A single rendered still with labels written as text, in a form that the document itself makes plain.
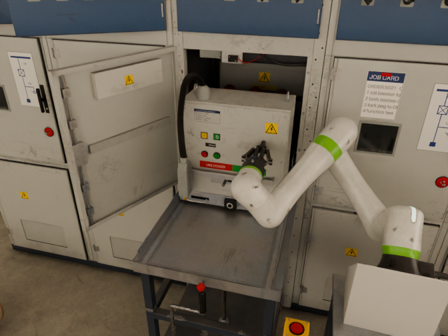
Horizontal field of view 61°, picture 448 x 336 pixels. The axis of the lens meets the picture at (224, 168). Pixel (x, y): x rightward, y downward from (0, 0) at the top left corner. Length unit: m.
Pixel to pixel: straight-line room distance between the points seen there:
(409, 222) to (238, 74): 1.44
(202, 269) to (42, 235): 1.66
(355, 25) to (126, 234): 1.79
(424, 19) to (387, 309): 1.10
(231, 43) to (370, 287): 1.16
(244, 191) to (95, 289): 1.71
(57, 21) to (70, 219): 1.37
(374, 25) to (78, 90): 1.21
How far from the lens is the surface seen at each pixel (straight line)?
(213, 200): 1.88
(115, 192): 1.90
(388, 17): 1.72
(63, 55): 2.19
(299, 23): 1.72
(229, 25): 1.77
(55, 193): 2.67
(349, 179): 1.64
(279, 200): 1.35
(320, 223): 2.10
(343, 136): 1.47
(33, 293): 2.92
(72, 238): 2.85
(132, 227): 2.50
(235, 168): 1.77
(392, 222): 1.51
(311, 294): 2.46
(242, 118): 1.65
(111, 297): 2.71
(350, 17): 1.71
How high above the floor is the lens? 1.95
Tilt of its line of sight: 29 degrees down
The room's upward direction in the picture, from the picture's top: straight up
